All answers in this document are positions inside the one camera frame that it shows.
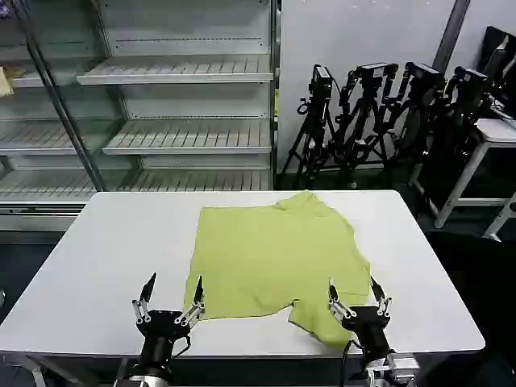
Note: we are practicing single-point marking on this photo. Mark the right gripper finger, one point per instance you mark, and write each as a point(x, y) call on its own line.
point(334, 296)
point(378, 292)

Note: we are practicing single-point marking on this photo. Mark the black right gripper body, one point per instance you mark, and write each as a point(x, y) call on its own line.
point(371, 326)

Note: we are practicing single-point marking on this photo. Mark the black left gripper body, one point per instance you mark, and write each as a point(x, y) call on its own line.
point(161, 326)

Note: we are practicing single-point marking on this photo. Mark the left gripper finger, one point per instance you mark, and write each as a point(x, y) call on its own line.
point(146, 294)
point(197, 292)

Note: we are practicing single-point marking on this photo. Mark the yellow-green shirt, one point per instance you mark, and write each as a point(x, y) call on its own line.
point(274, 258)

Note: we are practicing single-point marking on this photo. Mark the empty metal display shelf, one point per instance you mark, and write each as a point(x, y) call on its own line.
point(181, 133)

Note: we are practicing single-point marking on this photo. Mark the white side desk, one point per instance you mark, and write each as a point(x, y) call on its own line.
point(498, 131)

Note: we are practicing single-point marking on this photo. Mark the black computer monitor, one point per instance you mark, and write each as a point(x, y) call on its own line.
point(498, 64)

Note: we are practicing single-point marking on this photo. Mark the black tripod with wide camera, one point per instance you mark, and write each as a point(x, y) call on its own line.
point(369, 117)

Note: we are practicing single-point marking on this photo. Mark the black tripod with box camera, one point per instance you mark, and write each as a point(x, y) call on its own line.
point(318, 117)

